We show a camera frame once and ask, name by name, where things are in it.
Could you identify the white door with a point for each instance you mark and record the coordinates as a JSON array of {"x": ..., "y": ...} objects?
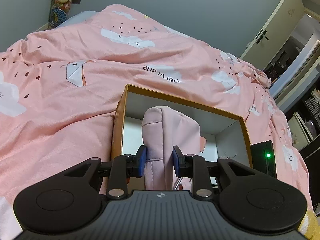
[{"x": 272, "y": 25}]

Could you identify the white storage box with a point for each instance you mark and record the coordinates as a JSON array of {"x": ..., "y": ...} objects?
[{"x": 298, "y": 126}]

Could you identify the dark wardrobe shelf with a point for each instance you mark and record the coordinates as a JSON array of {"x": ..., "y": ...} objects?
[{"x": 310, "y": 130}]

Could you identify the dark wall outlet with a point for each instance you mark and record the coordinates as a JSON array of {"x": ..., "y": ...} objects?
[{"x": 76, "y": 0}]

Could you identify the woven storage basket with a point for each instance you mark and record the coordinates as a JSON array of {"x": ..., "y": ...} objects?
[{"x": 313, "y": 102}]

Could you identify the pink fabric pouch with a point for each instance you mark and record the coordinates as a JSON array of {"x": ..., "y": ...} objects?
[{"x": 160, "y": 130}]

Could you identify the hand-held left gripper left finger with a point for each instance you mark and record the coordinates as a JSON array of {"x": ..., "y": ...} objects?
[{"x": 142, "y": 161}]

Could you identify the hanging tube of plush toys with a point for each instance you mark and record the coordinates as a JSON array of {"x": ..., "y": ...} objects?
[{"x": 61, "y": 0}]

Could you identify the yellow plush toy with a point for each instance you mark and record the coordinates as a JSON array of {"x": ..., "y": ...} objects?
[{"x": 307, "y": 223}]

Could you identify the pink printed blanket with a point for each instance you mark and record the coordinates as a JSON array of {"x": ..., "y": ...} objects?
[{"x": 62, "y": 92}]

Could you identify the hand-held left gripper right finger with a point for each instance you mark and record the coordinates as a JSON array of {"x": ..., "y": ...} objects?
[{"x": 176, "y": 161}]

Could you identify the orange cardboard box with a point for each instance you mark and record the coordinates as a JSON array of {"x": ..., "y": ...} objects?
[{"x": 118, "y": 130}]

